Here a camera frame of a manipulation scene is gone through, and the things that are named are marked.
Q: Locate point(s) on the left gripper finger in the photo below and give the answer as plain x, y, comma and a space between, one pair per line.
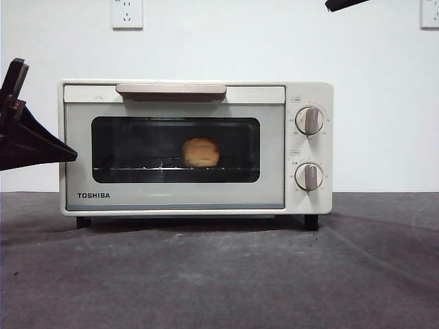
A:
37, 133
27, 154

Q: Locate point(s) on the golden brown bread roll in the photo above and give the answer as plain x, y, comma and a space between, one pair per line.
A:
200, 152

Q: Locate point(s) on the white Toshiba toaster oven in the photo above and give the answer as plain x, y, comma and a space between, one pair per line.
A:
308, 92

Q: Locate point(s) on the beige oven temperature knob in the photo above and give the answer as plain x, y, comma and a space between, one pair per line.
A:
309, 120

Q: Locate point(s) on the beige oven timer knob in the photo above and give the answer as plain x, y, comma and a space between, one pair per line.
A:
309, 177

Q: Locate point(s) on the white wall socket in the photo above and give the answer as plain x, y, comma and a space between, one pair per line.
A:
127, 15
430, 15

